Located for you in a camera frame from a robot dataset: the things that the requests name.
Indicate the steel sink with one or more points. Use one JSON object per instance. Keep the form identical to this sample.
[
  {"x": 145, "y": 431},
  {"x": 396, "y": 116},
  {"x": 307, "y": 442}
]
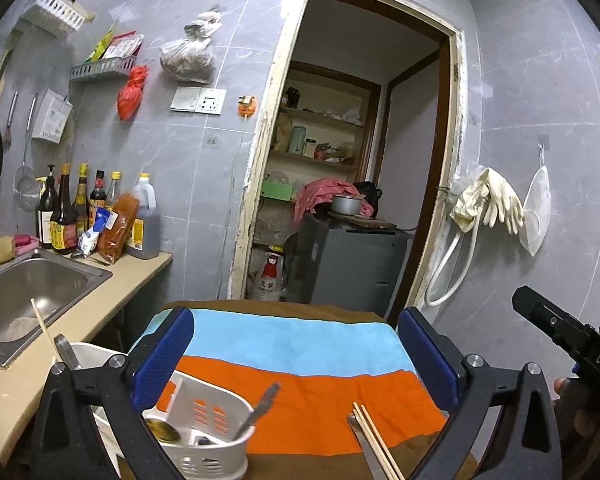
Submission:
[{"x": 36, "y": 285}]

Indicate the grey wall shelf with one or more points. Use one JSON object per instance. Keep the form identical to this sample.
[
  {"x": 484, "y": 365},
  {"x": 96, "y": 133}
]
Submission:
[{"x": 103, "y": 69}]

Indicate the red cloth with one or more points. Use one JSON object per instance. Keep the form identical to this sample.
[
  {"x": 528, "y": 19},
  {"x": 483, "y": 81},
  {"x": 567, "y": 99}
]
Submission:
[{"x": 319, "y": 192}]

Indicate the red plastic bag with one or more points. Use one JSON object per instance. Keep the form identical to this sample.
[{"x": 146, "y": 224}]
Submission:
[{"x": 130, "y": 96}]

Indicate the white wall socket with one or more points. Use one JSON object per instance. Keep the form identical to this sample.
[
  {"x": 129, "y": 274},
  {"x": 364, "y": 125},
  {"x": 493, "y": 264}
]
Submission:
[{"x": 196, "y": 100}]

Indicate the metal spoon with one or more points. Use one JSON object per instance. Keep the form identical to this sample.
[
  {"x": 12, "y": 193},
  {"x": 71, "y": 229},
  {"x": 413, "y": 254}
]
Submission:
[{"x": 264, "y": 405}]

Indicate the green mug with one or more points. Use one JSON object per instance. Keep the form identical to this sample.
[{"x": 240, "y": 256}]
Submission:
[{"x": 297, "y": 138}]

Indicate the clear bag of dried goods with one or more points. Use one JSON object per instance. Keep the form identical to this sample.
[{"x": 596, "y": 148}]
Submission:
[{"x": 191, "y": 58}]

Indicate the orange cloth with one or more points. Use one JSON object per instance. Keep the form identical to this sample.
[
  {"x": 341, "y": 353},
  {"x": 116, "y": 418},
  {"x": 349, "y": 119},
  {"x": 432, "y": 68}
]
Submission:
[{"x": 309, "y": 413}]

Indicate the orange wall hook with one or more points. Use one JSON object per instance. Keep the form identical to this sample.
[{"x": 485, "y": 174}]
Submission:
[{"x": 247, "y": 105}]

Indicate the yellow sponge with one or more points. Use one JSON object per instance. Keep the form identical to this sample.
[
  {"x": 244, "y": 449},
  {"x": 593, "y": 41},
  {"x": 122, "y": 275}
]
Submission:
[{"x": 7, "y": 248}]

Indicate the white plastic utensil holder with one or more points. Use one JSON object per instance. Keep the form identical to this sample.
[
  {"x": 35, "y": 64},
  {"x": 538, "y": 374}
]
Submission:
[{"x": 206, "y": 418}]

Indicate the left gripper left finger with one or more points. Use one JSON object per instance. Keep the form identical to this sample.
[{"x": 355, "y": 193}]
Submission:
[{"x": 66, "y": 442}]

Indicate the dark soy sauce bottle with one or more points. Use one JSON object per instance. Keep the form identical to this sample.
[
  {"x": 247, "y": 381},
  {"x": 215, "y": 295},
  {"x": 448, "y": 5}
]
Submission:
[{"x": 63, "y": 221}]

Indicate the white paper box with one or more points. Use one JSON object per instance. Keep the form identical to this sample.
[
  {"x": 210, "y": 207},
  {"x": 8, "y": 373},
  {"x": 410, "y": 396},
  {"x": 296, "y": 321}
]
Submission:
[{"x": 52, "y": 117}]

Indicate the large oil jug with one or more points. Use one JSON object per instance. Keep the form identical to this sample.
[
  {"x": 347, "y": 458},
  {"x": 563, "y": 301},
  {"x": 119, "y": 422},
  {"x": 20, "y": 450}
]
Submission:
[{"x": 144, "y": 239}]

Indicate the light blue cloth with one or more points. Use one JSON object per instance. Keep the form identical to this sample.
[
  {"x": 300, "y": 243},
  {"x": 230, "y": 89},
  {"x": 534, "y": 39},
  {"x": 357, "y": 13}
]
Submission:
[{"x": 297, "y": 347}]

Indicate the person's right hand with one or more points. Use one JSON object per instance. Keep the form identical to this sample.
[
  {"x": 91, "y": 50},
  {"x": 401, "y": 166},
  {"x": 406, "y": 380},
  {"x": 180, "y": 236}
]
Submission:
[{"x": 569, "y": 408}]

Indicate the white wall rack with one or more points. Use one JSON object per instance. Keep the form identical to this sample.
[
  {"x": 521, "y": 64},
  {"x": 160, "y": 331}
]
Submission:
[{"x": 57, "y": 17}]

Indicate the metal strainer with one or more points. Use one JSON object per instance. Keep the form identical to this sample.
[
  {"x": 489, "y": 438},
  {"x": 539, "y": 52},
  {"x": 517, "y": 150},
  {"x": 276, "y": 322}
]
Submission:
[{"x": 25, "y": 187}]

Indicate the wooden chopstick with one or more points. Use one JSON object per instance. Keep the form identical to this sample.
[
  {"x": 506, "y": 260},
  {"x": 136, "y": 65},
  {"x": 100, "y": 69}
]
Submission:
[
  {"x": 370, "y": 457},
  {"x": 44, "y": 329},
  {"x": 385, "y": 434}
]

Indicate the grey cabinet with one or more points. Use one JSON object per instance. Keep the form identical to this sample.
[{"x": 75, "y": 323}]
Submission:
[{"x": 335, "y": 263}]

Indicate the metal pot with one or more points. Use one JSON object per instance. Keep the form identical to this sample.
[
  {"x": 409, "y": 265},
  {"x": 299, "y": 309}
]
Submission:
[{"x": 347, "y": 205}]

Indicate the orange spice bag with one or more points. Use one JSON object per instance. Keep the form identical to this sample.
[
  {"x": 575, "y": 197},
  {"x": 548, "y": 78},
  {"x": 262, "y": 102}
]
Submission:
[{"x": 113, "y": 237}]

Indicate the green box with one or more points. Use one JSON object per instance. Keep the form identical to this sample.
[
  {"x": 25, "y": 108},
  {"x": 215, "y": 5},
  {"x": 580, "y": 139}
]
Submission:
[{"x": 275, "y": 190}]

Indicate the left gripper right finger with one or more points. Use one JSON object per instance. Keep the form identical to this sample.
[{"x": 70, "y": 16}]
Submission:
[{"x": 524, "y": 442}]

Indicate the white rubber gloves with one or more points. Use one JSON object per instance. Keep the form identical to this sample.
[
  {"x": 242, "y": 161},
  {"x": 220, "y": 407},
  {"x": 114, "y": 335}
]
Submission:
[{"x": 488, "y": 199}]

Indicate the white bottle red label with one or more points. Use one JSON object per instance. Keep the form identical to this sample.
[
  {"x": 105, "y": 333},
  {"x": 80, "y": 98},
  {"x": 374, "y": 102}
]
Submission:
[{"x": 269, "y": 282}]

